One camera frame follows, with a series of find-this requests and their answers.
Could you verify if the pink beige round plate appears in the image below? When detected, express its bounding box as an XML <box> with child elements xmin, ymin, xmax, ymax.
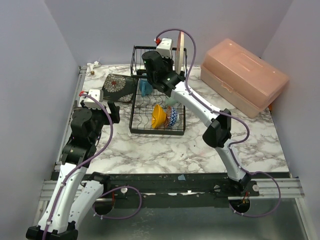
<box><xmin>174</xmin><ymin>31</ymin><xmax>185</xmax><ymax>75</ymax></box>

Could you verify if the black patterned square plate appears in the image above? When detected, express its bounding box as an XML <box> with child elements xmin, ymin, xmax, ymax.
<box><xmin>101</xmin><ymin>73</ymin><xmax>137</xmax><ymax>103</ymax></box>

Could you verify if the blue floral mug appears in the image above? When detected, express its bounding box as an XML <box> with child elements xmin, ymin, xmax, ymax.
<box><xmin>139</xmin><ymin>78</ymin><xmax>153</xmax><ymax>97</ymax></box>

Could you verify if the mint green bowl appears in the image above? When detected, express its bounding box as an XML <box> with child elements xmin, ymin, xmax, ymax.
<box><xmin>165</xmin><ymin>97</ymin><xmax>179</xmax><ymax>107</ymax></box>

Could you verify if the yellow bowl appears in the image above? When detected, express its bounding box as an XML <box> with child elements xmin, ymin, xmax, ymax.
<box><xmin>151</xmin><ymin>104</ymin><xmax>166</xmax><ymax>129</ymax></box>

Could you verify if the red blue patterned bowl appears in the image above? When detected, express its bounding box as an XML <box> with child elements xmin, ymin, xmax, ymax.
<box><xmin>164</xmin><ymin>106</ymin><xmax>180</xmax><ymax>128</ymax></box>

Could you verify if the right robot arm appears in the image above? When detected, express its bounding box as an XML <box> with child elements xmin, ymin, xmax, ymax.
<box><xmin>141</xmin><ymin>50</ymin><xmax>251</xmax><ymax>191</ymax></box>

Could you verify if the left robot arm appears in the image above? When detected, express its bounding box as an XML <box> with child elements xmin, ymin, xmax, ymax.
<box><xmin>25</xmin><ymin>101</ymin><xmax>120</xmax><ymax>240</ymax></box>

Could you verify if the white corner fixture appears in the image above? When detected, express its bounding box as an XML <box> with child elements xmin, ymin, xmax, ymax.
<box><xmin>86</xmin><ymin>60</ymin><xmax>101</xmax><ymax>76</ymax></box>

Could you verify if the pink plastic storage box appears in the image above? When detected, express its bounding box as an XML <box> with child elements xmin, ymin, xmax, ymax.
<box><xmin>200</xmin><ymin>38</ymin><xmax>289</xmax><ymax>118</ymax></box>

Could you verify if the black front mounting bar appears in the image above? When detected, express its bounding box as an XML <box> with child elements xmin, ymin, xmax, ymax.
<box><xmin>96</xmin><ymin>173</ymin><xmax>260</xmax><ymax>209</ymax></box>

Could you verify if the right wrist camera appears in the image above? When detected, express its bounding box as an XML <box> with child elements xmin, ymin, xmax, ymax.
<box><xmin>155</xmin><ymin>38</ymin><xmax>173</xmax><ymax>59</ymax></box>

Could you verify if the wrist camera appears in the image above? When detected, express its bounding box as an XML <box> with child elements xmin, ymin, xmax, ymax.
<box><xmin>79</xmin><ymin>89</ymin><xmax>104</xmax><ymax>110</ymax></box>
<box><xmin>155</xmin><ymin>38</ymin><xmax>173</xmax><ymax>59</ymax></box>

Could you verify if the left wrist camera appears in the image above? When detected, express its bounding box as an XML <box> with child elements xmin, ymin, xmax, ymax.
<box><xmin>79</xmin><ymin>89</ymin><xmax>104</xmax><ymax>110</ymax></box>

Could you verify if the black wire dish rack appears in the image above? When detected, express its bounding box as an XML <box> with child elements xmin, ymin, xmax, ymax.
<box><xmin>129</xmin><ymin>46</ymin><xmax>186</xmax><ymax>136</ymax></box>

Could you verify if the aluminium left rail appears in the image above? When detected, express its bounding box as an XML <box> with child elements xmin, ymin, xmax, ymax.
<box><xmin>54</xmin><ymin>65</ymin><xmax>88</xmax><ymax>171</ymax></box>

